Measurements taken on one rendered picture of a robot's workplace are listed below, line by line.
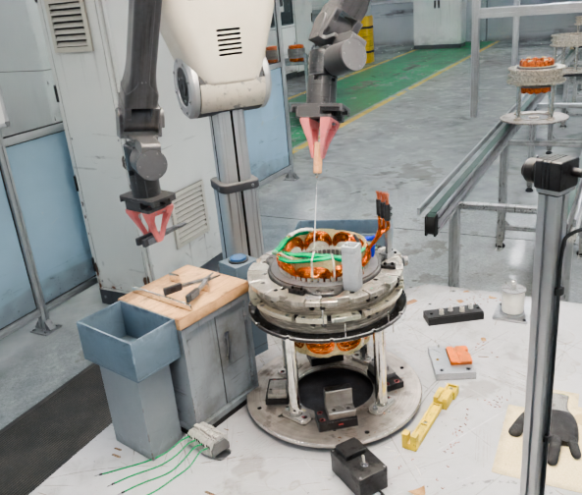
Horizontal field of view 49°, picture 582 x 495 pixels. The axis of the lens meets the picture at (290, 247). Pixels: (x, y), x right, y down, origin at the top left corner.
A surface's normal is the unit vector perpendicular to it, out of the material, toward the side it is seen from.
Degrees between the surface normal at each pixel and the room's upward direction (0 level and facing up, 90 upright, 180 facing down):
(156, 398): 90
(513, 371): 0
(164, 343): 90
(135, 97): 116
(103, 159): 90
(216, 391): 90
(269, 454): 0
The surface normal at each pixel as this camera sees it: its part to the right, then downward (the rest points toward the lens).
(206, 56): 0.43, 0.30
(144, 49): 0.37, 0.69
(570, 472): -0.08, -0.92
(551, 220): -0.79, 0.29
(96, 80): -0.47, 0.36
